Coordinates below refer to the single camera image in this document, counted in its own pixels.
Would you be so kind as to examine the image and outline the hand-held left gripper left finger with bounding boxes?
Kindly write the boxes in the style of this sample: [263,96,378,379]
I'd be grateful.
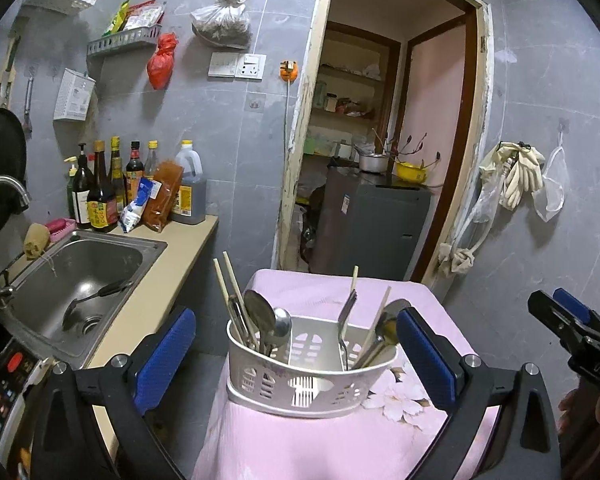
[30,305,201,480]

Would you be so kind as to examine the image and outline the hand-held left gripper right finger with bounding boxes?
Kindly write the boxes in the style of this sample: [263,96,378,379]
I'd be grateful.
[396,307,563,480]

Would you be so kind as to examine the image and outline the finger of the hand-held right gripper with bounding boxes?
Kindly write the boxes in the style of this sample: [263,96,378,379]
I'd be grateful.
[527,290,578,350]
[552,287,600,326]

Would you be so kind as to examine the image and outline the brass coloured spoon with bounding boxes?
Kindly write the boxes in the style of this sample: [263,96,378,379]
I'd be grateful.
[365,312,399,367]

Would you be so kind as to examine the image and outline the steel soup spoon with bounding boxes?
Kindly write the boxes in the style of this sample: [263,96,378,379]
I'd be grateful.
[352,299,412,372]

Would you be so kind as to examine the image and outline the steel fork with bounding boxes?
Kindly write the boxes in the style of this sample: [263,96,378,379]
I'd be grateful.
[336,287,357,372]

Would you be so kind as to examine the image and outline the small steel spoon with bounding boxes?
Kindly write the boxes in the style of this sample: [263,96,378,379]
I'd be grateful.
[272,307,294,347]

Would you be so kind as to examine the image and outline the white plastic utensil basket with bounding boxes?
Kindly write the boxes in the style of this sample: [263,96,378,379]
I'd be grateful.
[226,314,399,419]

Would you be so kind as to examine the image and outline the person's right hand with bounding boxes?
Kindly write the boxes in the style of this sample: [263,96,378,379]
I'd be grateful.
[557,387,600,443]

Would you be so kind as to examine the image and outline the beige kitchen counter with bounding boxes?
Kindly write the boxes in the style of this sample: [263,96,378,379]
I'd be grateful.
[87,214,220,457]

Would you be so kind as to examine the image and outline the knotted cream rag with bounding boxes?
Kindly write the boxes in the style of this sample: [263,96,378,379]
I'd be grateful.
[438,242,476,276]

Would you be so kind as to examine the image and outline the white mesh bag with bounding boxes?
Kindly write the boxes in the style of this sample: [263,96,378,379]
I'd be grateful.
[532,147,566,224]

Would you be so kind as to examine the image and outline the stainless steel sink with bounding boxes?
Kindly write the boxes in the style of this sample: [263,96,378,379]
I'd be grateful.
[0,229,169,372]

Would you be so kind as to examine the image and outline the pink floral tablecloth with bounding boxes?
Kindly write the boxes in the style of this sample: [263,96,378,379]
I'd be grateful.
[192,268,507,480]

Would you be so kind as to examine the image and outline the clear plastic bag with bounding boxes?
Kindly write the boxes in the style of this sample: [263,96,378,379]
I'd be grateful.
[472,169,501,224]

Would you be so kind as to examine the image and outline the grey mini fridge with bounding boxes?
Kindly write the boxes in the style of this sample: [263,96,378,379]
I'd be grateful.
[309,167,434,282]

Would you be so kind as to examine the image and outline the cream rubber gloves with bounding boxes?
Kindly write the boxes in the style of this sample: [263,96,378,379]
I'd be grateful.
[479,142,546,211]

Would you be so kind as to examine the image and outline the blue white packet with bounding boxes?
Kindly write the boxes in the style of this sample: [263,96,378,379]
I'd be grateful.
[118,177,162,234]

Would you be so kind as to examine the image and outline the orange brown spice bag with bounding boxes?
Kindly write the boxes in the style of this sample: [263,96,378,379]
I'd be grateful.
[142,159,184,234]

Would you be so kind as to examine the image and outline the induction cooker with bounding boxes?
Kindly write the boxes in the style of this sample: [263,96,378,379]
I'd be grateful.
[0,337,56,467]

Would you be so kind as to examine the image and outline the yellow label soy sauce bottle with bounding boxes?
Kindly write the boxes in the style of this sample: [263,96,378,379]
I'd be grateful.
[87,139,119,234]

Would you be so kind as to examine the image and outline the pink soap dish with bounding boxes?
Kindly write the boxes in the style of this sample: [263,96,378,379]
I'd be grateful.
[47,217,77,241]

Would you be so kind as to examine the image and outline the large oil jug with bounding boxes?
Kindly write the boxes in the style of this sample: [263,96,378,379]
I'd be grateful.
[169,139,209,226]

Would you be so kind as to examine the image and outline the yellow loofah sponge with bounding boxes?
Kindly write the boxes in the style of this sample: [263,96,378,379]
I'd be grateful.
[23,223,51,261]

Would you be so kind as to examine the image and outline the dark pump bottle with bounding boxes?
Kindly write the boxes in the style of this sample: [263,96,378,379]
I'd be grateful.
[72,143,95,230]

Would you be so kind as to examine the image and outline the yellow pot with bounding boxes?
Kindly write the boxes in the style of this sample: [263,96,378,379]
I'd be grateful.
[395,160,429,184]

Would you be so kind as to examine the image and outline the green pump soap bottle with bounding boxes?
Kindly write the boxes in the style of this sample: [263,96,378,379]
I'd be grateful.
[63,155,81,221]

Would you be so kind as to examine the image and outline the red cap sauce bottle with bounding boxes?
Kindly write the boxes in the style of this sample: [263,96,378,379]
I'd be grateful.
[124,140,146,191]

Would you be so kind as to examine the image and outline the tall dark sauce bottle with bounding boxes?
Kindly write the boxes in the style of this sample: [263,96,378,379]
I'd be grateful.
[107,135,129,206]

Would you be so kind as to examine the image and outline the clear bottle yellow cap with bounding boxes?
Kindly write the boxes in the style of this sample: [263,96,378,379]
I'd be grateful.
[143,140,161,181]

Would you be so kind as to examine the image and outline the aluminium pot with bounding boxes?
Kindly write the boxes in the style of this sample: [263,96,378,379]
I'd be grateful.
[355,152,390,175]

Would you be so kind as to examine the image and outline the dried branches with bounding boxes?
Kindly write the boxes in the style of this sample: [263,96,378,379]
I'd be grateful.
[372,129,441,171]

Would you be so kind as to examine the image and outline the steel faucet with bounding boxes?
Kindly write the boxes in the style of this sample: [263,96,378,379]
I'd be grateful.
[0,175,31,307]

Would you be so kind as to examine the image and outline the black round pan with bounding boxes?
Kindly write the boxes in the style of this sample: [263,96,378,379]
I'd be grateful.
[0,107,29,244]

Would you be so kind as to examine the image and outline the wooden shelf cabinet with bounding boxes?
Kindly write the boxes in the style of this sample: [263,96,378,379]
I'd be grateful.
[304,20,401,162]

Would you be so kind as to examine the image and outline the hanging metal peeler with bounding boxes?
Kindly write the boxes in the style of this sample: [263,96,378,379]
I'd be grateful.
[22,77,35,136]

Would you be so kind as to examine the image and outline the red plastic bag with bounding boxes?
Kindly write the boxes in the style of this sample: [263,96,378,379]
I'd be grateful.
[147,33,179,91]

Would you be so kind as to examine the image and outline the hanging wooden board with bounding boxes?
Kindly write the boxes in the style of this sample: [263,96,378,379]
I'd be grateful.
[0,34,22,110]

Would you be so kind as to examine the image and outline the red white packets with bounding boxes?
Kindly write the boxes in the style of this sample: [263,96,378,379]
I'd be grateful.
[125,2,165,31]

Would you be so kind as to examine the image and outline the clear bag of dried goods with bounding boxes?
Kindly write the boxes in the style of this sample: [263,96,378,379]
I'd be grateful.
[190,0,252,45]

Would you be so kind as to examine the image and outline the yellow green packet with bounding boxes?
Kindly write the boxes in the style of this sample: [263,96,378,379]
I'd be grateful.
[103,0,131,36]

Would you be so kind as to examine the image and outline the black handled ladle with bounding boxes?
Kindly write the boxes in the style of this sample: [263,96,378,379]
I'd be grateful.
[62,279,134,332]

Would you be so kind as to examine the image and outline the white hose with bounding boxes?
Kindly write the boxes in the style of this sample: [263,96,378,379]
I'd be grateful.
[452,179,496,261]

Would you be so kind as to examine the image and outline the wooden door frame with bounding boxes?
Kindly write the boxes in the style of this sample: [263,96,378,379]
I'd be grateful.
[277,0,494,287]

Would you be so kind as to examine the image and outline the white power cable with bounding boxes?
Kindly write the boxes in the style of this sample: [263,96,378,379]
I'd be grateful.
[281,80,294,157]

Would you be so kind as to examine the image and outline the white wall box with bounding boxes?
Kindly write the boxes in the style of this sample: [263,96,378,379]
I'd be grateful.
[53,68,97,122]

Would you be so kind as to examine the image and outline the white wall socket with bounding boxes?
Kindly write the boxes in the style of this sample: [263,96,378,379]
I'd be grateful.
[235,53,268,82]

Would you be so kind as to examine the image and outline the grey wall shelf basket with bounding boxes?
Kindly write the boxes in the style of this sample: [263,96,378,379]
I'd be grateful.
[86,24,164,59]

